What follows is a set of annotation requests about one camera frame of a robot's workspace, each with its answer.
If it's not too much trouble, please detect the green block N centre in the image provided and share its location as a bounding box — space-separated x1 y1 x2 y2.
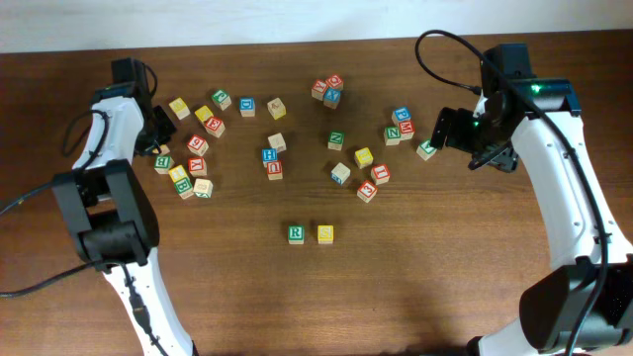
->
327 131 345 151

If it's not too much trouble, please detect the plain wooden block centre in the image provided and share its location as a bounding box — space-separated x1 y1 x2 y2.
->
268 133 287 152

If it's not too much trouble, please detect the red block 6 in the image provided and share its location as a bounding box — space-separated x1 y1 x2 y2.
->
187 134 209 156

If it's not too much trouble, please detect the yellow block lower left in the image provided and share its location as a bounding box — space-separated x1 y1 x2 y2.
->
168 165 188 183

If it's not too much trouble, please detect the red block I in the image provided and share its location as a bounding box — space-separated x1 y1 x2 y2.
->
371 164 391 185

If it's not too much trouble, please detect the red block Y top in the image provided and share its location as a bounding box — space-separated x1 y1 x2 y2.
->
311 79 328 101

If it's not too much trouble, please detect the green block B lower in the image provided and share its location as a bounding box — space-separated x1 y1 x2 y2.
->
174 178 194 200

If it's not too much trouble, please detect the green block n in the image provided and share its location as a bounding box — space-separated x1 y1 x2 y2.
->
384 127 402 146
327 131 345 151

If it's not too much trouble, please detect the yellow block beside E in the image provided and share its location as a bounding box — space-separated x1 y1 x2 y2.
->
195 106 214 125

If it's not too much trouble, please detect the green block b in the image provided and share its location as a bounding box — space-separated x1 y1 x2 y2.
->
174 178 194 200
154 155 174 174

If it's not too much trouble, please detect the green block N right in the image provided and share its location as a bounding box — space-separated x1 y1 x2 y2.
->
384 127 402 146

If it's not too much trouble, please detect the wooden block yellow side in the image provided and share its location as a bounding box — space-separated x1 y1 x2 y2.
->
267 97 287 120

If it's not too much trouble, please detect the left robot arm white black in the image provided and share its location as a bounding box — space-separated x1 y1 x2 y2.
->
52 57 197 356

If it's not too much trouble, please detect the red block Y left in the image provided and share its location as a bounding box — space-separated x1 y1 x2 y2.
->
188 157 208 177

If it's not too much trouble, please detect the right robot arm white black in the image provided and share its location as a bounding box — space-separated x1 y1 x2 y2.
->
430 44 632 355

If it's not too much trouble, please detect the red block 3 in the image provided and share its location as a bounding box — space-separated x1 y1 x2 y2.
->
357 180 378 203

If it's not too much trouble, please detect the red block Q top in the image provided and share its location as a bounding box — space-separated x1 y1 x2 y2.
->
325 74 344 91

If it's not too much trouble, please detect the red block M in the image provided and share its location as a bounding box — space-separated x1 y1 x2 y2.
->
398 121 415 140

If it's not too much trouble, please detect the yellow block far left top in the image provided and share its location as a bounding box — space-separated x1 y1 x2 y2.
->
169 97 191 121

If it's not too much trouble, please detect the blue block X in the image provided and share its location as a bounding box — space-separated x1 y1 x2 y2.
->
323 88 341 109

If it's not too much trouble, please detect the green block P top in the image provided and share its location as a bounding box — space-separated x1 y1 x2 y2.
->
212 89 231 111

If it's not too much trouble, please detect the yellow block E centre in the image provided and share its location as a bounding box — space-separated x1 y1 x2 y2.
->
354 147 374 169

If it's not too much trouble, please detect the red block y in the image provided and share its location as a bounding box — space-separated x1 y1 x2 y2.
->
311 79 328 101
188 157 208 177

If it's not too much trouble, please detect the red block E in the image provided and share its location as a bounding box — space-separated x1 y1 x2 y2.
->
204 117 226 137

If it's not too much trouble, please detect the green block R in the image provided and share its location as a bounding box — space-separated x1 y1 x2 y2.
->
288 225 305 244

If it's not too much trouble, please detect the blue block H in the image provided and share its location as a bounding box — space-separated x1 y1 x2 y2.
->
262 148 278 166

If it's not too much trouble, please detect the blue block P right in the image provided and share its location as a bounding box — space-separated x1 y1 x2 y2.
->
392 106 411 126

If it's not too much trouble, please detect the yellow block edge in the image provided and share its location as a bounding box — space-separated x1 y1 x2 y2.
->
158 144 170 155

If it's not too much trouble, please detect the green block V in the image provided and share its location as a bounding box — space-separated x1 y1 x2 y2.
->
416 139 437 161

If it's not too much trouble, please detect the wooden block blue side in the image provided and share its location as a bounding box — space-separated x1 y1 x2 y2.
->
330 162 351 185

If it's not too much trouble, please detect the yellow block S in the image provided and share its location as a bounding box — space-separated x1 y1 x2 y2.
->
317 225 334 244

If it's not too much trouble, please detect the blue block D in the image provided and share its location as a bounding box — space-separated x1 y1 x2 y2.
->
239 97 256 118

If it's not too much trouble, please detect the green block B left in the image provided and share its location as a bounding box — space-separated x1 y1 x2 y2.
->
154 155 174 174

